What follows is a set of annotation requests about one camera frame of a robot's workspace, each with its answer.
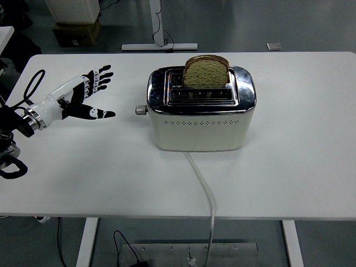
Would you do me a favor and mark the black hanging cable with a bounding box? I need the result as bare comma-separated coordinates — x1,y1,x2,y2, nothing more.
56,217,67,267

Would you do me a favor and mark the white toaster power cord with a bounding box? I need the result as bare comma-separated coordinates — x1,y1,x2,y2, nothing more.
183,151,217,262

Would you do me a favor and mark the grey metal plate with screws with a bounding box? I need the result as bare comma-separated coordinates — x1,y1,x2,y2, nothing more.
122,243,259,267

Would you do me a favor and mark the thin black adapter cable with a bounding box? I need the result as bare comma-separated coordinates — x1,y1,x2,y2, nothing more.
113,230,140,264

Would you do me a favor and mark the white cabinet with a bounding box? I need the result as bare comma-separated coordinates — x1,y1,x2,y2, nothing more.
44,0,101,24

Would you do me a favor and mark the white side table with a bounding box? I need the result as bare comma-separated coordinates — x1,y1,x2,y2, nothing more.
0,26,16,55

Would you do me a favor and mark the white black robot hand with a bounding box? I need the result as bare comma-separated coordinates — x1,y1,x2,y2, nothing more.
27,64,116,129

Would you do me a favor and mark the person's black shoe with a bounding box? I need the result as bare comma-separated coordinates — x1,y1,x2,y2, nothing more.
11,12,33,30

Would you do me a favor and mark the cream chrome two-slot toaster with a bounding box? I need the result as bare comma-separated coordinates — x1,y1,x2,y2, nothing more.
146,65,258,152

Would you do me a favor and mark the brown bread slice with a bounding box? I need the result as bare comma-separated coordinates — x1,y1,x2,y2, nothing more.
182,55,231,89

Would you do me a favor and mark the black bulky object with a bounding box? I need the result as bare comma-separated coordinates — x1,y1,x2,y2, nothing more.
4,27,42,75

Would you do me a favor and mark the white table leg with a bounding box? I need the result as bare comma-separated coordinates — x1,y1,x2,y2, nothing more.
281,220,305,267
75,217,100,267

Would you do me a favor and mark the black cable on desk stand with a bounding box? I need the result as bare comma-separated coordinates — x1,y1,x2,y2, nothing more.
152,0,175,53

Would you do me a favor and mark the white desk stand foot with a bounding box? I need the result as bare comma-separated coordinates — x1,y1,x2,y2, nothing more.
121,0,199,52

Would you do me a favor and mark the brown cardboard box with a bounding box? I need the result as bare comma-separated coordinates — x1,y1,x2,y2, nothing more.
52,17,102,47

